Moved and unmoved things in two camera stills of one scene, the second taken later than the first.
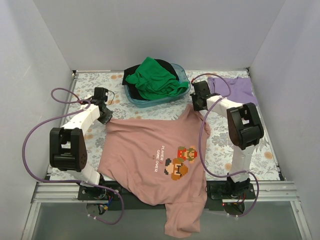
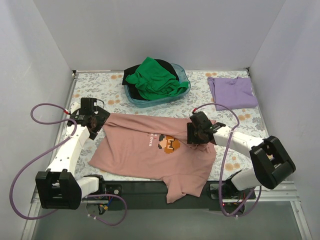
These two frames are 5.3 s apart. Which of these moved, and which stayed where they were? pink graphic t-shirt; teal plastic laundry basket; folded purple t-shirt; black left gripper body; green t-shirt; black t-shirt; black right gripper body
Moved: black right gripper body; pink graphic t-shirt; black left gripper body
Stayed: folded purple t-shirt; green t-shirt; teal plastic laundry basket; black t-shirt
